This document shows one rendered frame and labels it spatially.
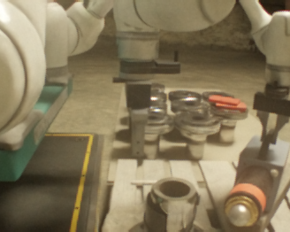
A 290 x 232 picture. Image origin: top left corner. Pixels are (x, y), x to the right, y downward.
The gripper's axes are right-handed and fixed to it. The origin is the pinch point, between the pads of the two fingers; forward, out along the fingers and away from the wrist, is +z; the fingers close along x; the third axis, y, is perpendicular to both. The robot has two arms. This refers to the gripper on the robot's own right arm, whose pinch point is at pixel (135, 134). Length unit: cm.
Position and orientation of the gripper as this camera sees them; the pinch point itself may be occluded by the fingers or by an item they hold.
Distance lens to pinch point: 63.2
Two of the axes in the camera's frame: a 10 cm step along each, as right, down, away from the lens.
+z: -0.2, 9.5, 3.1
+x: 0.7, 3.1, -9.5
